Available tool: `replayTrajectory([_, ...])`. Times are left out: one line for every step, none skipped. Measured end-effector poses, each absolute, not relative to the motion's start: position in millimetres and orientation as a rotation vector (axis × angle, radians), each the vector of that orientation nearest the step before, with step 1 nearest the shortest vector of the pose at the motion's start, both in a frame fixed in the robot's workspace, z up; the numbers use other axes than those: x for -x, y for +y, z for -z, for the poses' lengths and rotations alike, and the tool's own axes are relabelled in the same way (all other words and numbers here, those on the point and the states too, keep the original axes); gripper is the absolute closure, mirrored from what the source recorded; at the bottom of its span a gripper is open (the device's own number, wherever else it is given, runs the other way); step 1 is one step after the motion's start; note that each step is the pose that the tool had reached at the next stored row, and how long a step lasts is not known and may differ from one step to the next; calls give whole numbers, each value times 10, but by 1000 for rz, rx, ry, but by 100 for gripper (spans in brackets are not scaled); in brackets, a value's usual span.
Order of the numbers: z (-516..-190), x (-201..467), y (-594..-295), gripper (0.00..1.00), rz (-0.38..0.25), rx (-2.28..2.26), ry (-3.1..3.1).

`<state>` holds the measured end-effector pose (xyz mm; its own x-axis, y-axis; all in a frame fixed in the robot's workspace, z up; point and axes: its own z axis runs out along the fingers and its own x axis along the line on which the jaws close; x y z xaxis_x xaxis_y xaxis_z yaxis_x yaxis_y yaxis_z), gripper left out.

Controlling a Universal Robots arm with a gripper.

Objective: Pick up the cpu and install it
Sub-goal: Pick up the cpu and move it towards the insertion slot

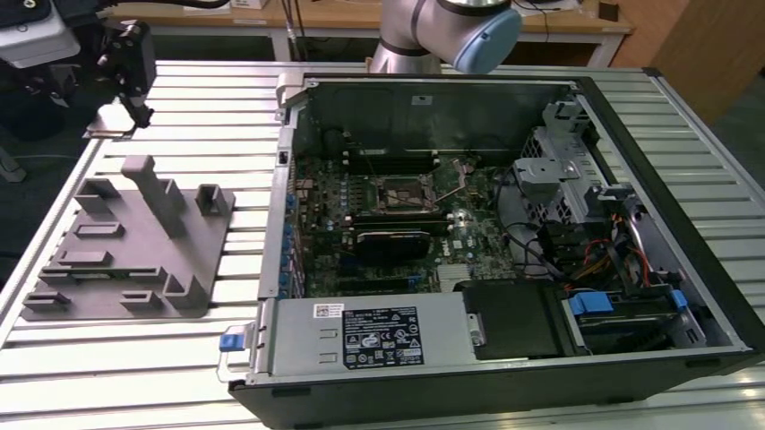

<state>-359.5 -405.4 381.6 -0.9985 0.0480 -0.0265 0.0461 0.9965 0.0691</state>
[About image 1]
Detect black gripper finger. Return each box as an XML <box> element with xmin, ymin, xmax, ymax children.
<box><xmin>97</xmin><ymin>20</ymin><xmax>157</xmax><ymax>129</ymax></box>
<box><xmin>17</xmin><ymin>66</ymin><xmax>90</xmax><ymax>129</ymax></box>

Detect silver CPU chip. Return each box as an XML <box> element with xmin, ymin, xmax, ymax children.
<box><xmin>85</xmin><ymin>104</ymin><xmax>137</xmax><ymax>139</ymax></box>

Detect metal socket cover frame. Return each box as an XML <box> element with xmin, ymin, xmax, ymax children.
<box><xmin>432</xmin><ymin>159</ymin><xmax>483</xmax><ymax>202</ymax></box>

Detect CPU socket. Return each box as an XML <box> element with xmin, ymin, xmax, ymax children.
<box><xmin>371</xmin><ymin>173</ymin><xmax>441</xmax><ymax>212</ymax></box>

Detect grey chair leg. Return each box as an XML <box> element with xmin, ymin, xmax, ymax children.
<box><xmin>0</xmin><ymin>145</ymin><xmax>28</xmax><ymax>183</ymax></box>

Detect grey plastic parts rack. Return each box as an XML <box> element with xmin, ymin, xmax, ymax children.
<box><xmin>21</xmin><ymin>154</ymin><xmax>237</xmax><ymax>322</ymax></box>

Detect black RAM slot white clips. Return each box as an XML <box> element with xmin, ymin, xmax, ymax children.
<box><xmin>344</xmin><ymin>149</ymin><xmax>441</xmax><ymax>157</ymax></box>
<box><xmin>345</xmin><ymin>160</ymin><xmax>441</xmax><ymax>168</ymax></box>
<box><xmin>351</xmin><ymin>218</ymin><xmax>448</xmax><ymax>225</ymax></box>

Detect black graphics card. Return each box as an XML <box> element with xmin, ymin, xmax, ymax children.
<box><xmin>351</xmin><ymin>228</ymin><xmax>432</xmax><ymax>272</ymax></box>

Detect black expansion slot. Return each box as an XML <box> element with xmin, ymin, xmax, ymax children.
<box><xmin>336</xmin><ymin>276</ymin><xmax>423</xmax><ymax>291</ymax></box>

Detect grey power supply unit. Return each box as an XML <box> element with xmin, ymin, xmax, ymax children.
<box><xmin>244</xmin><ymin>293</ymin><xmax>488</xmax><ymax>387</ymax></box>

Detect silver finned heatsink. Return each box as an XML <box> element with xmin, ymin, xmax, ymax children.
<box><xmin>435</xmin><ymin>263</ymin><xmax>474</xmax><ymax>292</ymax></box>

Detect green motherboard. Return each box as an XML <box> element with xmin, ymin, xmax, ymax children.
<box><xmin>291</xmin><ymin>150</ymin><xmax>522</xmax><ymax>299</ymax></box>

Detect black power supply label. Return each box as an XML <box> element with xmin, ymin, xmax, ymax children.
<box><xmin>340</xmin><ymin>306</ymin><xmax>424</xmax><ymax>369</ymax></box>

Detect silver perforated drive cage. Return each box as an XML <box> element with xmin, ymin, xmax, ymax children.
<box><xmin>516</xmin><ymin>100</ymin><xmax>606</xmax><ymax>225</ymax></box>

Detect black plastic shroud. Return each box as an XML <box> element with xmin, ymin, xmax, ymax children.
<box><xmin>452</xmin><ymin>279</ymin><xmax>576</xmax><ymax>362</ymax></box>

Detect black open PC case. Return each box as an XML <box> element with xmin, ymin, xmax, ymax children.
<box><xmin>227</xmin><ymin>66</ymin><xmax>765</xmax><ymax>430</ymax></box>

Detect blue disk carrier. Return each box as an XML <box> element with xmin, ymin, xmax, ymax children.
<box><xmin>566</xmin><ymin>289</ymin><xmax>615</xmax><ymax>317</ymax></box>

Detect wooden cabinet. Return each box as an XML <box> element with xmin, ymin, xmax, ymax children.
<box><xmin>610</xmin><ymin>0</ymin><xmax>765</xmax><ymax>125</ymax></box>

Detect black hard disk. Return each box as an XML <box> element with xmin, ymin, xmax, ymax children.
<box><xmin>576</xmin><ymin>300</ymin><xmax>690</xmax><ymax>355</ymax></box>

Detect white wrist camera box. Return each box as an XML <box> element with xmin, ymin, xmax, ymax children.
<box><xmin>0</xmin><ymin>9</ymin><xmax>82</xmax><ymax>69</ymax></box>

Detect wooden desk white frame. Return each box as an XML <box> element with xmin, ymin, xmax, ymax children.
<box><xmin>118</xmin><ymin>0</ymin><xmax>635</xmax><ymax>68</ymax></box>

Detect black cable copper plug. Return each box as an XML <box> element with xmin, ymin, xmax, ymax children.
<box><xmin>106</xmin><ymin>0</ymin><xmax>233</xmax><ymax>10</ymax></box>

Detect grey metal bracket plate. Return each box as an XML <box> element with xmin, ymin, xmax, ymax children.
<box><xmin>511</xmin><ymin>157</ymin><xmax>584</xmax><ymax>202</ymax></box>

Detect yellow orange power wires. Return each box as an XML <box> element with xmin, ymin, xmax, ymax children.
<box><xmin>571</xmin><ymin>253</ymin><xmax>620</xmax><ymax>282</ymax></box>

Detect red data cable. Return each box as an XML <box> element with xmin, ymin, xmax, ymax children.
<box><xmin>634</xmin><ymin>249</ymin><xmax>654</xmax><ymax>288</ymax></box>

